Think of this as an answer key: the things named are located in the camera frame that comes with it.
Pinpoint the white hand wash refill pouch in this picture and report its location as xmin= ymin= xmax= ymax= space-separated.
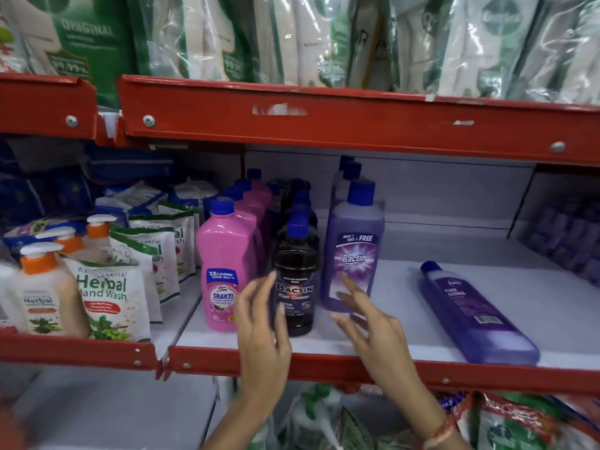
xmin=62 ymin=257 xmax=152 ymax=343
xmin=127 ymin=213 xmax=182 ymax=303
xmin=108 ymin=228 xmax=164 ymax=324
xmin=157 ymin=200 xmax=198 ymax=283

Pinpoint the person's left forearm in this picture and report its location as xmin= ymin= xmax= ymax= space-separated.
xmin=201 ymin=398 xmax=278 ymax=450

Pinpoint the small purple packet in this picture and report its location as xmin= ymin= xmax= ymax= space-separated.
xmin=436 ymin=392 xmax=475 ymax=420

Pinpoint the white shelf board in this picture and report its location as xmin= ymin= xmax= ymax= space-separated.
xmin=12 ymin=365 xmax=220 ymax=450

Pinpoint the green leaf print pouch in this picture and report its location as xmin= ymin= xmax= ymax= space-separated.
xmin=244 ymin=383 xmax=380 ymax=450

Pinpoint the grey shelf bracket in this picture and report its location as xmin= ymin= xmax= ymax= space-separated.
xmin=507 ymin=165 xmax=538 ymax=240

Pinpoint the blue and yellow packet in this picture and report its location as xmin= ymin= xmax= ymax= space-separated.
xmin=2 ymin=218 xmax=88 ymax=253

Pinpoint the long red shelf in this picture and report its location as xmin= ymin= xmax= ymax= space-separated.
xmin=114 ymin=74 xmax=600 ymax=167

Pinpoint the blue and white pouch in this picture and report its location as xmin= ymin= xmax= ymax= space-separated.
xmin=94 ymin=181 xmax=168 ymax=226
xmin=168 ymin=178 xmax=220 ymax=222

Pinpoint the stack of dark blue packets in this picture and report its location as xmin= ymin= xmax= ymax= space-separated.
xmin=0 ymin=138 xmax=175 ymax=230

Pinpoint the red and green pouch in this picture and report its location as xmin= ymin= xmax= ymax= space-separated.
xmin=469 ymin=391 xmax=600 ymax=450

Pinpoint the person's right hand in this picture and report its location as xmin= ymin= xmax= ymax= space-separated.
xmin=330 ymin=272 xmax=431 ymax=409

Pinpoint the person's right forearm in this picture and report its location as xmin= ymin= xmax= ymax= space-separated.
xmin=397 ymin=391 xmax=472 ymax=450

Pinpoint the pink cleaner bottle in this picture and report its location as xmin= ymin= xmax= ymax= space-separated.
xmin=224 ymin=186 xmax=266 ymax=277
xmin=196 ymin=197 xmax=259 ymax=333
xmin=234 ymin=178 xmax=272 ymax=221
xmin=247 ymin=168 xmax=274 ymax=207

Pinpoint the orange thread bracelet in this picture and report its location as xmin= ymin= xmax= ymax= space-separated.
xmin=421 ymin=416 xmax=456 ymax=450

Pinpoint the person's left hand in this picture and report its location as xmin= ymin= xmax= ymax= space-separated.
xmin=234 ymin=271 xmax=293 ymax=404

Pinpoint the row of green white pouches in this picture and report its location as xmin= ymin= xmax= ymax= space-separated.
xmin=0 ymin=0 xmax=600 ymax=109

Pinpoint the stack of purple packets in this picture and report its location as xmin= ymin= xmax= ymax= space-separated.
xmin=516 ymin=196 xmax=600 ymax=288

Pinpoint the short red shelf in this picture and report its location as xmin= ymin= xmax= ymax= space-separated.
xmin=0 ymin=72 xmax=109 ymax=147

